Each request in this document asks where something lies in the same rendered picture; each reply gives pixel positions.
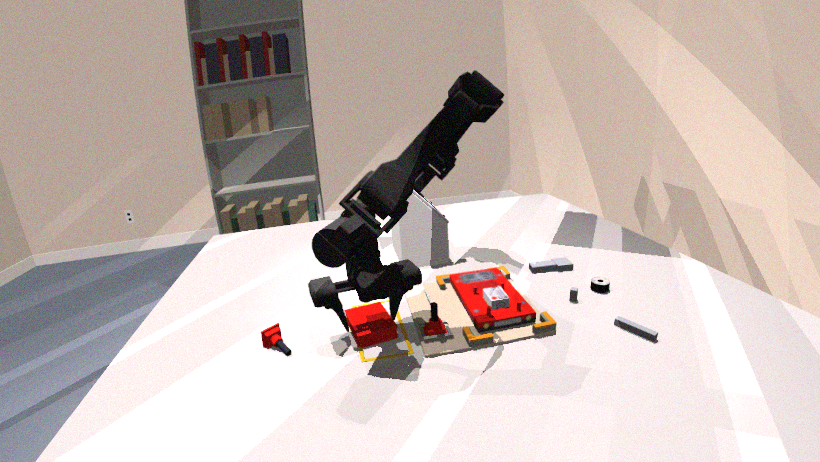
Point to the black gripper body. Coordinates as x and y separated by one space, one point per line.
324 292

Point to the black toy tyre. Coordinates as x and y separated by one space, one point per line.
600 284

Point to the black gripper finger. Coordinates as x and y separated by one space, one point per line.
395 297
339 311

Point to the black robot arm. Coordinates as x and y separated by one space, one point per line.
384 192

